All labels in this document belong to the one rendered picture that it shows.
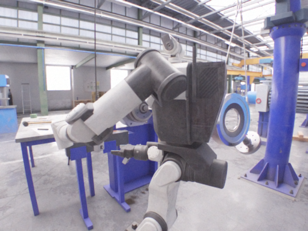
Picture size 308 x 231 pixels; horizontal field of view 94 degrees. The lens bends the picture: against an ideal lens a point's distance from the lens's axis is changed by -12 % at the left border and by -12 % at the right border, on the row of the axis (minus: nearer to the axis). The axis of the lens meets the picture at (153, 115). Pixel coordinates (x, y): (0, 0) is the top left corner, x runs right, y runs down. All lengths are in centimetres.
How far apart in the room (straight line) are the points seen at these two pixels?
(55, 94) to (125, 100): 1291
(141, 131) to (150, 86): 187
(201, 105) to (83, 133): 40
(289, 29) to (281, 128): 125
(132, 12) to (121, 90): 1001
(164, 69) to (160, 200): 62
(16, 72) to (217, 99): 1317
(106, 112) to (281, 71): 240
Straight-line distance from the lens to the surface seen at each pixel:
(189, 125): 59
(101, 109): 46
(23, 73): 1337
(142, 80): 45
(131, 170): 241
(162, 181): 74
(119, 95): 45
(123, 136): 170
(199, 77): 58
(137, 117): 190
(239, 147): 145
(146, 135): 237
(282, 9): 263
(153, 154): 87
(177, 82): 43
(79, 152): 157
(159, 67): 45
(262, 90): 470
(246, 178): 277
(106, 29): 942
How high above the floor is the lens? 128
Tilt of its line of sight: 8 degrees down
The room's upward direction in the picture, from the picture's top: straight up
